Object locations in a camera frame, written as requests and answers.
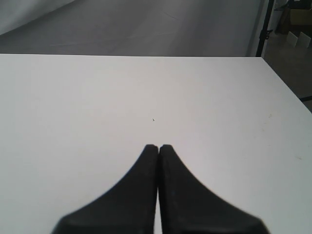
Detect black stand pole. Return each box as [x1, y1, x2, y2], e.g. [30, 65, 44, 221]
[255, 0, 274, 57]

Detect grey backdrop cloth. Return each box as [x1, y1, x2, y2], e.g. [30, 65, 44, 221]
[0, 0, 264, 57]

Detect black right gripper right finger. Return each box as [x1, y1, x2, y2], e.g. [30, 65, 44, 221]
[158, 145, 269, 234]

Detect cardboard boxes in background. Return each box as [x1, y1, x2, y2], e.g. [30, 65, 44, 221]
[275, 0, 312, 48]

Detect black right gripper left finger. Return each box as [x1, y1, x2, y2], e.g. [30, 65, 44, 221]
[53, 144, 158, 234]

